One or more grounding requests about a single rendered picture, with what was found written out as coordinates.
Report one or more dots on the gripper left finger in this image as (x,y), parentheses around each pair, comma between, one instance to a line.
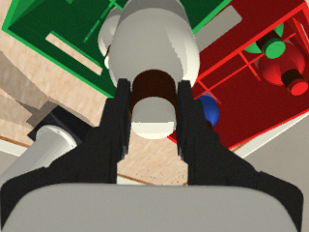
(94,160)

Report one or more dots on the red plastic bottle crate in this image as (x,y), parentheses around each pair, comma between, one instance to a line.
(246,109)

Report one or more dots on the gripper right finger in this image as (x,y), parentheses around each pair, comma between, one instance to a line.
(211,164)

